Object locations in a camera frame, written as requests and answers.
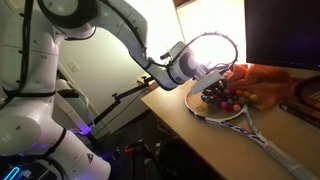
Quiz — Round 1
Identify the dark round tray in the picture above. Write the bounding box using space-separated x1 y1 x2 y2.
294 76 320 113

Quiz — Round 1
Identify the black computer monitor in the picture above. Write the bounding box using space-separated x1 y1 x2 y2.
244 0 320 71

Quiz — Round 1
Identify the white wall outlet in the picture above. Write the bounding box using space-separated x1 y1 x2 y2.
67 61 81 74

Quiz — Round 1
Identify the black stereo camera bar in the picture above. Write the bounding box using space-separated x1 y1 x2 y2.
159 51 172 61

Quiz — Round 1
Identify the black articulated camera mount arm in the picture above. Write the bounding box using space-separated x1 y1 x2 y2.
88 75 156 128

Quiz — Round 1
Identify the colourful felt ball garland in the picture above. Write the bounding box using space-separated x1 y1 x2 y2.
199 87 260 113

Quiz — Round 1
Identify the white stand post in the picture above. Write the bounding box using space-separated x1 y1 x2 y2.
53 78 98 135

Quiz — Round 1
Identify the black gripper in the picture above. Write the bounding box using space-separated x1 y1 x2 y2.
203 77 232 101

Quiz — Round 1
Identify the white blue tennis racket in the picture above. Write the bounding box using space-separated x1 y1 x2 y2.
184 89 319 180

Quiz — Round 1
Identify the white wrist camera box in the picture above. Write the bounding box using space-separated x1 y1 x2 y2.
190 69 224 95

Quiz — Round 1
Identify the orange terry towel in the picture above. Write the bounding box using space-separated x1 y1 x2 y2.
226 63 293 112

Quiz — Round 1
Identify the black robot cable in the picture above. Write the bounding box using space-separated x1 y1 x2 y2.
99 0 240 76

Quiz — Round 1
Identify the light wooden side board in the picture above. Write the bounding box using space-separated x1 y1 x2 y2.
136 74 159 92

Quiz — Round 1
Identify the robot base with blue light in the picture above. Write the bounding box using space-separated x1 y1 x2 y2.
0 156 68 180

